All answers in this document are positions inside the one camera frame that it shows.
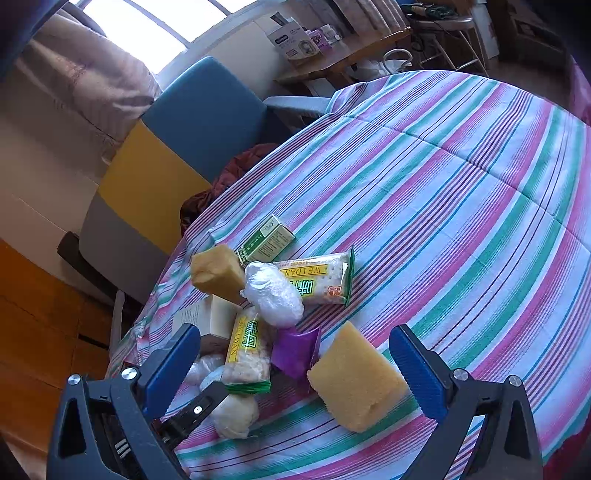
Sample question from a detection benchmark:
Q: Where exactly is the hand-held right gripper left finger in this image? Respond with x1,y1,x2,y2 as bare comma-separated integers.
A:
46,323,204,480

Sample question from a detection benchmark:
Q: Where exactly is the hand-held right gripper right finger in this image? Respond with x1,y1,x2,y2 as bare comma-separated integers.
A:
389,324,544,480

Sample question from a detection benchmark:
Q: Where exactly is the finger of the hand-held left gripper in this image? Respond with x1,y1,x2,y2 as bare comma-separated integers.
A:
159,382,229,446

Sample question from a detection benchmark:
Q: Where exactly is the white sock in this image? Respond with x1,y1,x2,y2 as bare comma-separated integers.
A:
185,354,225,386

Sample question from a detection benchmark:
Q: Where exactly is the small white ball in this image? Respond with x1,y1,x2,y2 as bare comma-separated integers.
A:
199,364,260,440

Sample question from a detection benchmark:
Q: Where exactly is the large yellow sponge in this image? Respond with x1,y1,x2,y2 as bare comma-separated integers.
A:
307,322,409,433

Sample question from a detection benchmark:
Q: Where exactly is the white cardboard box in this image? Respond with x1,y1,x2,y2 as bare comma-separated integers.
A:
172,295,241,354

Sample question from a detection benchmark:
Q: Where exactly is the cracker packet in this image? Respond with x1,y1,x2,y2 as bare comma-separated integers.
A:
272,247,355,308
221,307,273,395

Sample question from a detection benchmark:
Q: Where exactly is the small yellow sponge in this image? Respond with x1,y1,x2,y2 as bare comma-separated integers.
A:
191,244,247,305

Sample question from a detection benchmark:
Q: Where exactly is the purple snack packet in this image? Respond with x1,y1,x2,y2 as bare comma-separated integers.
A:
270,325,322,381

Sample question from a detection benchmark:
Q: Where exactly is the plastic-wrapped white bundle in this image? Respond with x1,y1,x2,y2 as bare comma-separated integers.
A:
240,261,305,328

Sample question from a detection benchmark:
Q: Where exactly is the green medicine box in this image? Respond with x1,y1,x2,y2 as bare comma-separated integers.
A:
235,215,296,268

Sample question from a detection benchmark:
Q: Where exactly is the striped tablecloth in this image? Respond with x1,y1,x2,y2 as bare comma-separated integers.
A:
106,69,591,480

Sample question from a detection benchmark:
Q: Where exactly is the red blanket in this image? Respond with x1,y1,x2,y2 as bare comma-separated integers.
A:
542,418,591,467

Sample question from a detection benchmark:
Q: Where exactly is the dark red cloth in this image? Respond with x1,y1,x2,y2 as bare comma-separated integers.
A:
180,143,278,232

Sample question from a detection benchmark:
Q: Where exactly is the grey yellow blue chair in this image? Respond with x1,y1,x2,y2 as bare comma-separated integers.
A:
78,56,333,305

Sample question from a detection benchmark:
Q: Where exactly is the white plastic bag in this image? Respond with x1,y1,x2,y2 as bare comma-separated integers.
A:
355,48,414,79

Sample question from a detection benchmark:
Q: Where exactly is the pink hanging quilt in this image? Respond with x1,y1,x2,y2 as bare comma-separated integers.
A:
14,9,162,162

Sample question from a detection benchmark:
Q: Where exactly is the wooden desk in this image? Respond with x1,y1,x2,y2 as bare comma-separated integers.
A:
274,28,414,100

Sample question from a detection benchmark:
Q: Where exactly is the bright window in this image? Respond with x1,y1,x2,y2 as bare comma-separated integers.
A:
83,0,259,75

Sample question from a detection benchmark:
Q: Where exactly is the white printed carton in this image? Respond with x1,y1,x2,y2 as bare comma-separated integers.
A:
267,18,319,63

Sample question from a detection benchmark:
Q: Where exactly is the small purple box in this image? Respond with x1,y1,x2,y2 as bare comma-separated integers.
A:
307,28,331,56

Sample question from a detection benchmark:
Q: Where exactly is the metal stool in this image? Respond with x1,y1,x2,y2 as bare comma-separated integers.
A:
406,4,490,77

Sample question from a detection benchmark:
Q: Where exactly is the striped curtain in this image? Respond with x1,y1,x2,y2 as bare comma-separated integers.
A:
332,0,407,33

